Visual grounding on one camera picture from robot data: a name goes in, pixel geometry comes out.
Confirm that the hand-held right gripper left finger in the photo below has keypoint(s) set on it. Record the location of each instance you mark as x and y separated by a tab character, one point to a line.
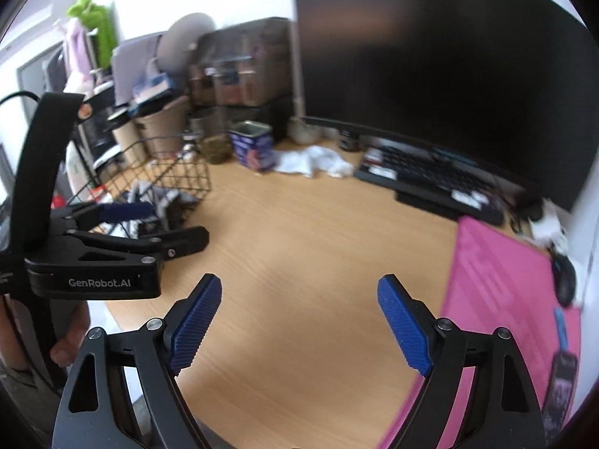
196	327

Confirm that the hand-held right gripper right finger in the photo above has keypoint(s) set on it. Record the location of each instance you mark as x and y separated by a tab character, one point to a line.
405	327

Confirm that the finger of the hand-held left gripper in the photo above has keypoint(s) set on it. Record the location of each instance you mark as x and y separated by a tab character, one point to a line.
126	211
187	241

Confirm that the person's left hand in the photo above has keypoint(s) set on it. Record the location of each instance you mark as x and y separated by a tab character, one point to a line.
70	341

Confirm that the beige storage bin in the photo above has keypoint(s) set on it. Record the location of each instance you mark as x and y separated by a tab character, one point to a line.
161	124

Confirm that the pink mouse mat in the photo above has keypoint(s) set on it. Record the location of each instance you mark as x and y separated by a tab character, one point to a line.
491	290

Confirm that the glass jar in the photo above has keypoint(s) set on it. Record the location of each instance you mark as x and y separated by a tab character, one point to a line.
214	147

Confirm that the black box orange sticker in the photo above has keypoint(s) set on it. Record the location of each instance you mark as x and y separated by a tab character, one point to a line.
96	103

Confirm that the blue tin can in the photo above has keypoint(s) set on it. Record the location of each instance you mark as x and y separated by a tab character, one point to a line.
252	147

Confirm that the blue white box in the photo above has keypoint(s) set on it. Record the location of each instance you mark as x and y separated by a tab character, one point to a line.
154	84

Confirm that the crumpled white tissue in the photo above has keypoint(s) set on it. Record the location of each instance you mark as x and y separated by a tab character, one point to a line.
313	161

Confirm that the dark keyboard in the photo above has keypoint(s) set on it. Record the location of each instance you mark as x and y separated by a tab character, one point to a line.
421	173

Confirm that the small blue stick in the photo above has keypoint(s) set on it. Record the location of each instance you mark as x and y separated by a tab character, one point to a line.
561	329

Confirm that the small beige figurine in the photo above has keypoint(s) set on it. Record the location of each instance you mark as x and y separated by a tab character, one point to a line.
305	131

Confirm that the pink white plush toy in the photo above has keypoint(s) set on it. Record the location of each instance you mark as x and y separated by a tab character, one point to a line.
77	56

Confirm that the black computer mouse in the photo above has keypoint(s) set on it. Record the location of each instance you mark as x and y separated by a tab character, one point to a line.
564	280

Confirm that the black smartphone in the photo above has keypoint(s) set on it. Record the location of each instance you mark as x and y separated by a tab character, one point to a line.
559	393

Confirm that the white power adapter with plug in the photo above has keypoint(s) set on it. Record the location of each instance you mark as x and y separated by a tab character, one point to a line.
550	231

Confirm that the dark transparent storage organizer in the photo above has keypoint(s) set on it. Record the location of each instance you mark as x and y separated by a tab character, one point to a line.
243	70

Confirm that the off-white round object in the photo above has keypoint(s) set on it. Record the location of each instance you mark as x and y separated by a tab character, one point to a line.
185	39

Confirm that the green plush toy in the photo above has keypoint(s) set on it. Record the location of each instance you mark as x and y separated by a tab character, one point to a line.
96	23

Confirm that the small dark jar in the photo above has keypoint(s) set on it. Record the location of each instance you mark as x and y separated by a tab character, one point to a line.
349	140

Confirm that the black curved monitor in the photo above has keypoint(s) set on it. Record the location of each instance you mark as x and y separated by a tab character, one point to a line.
421	56

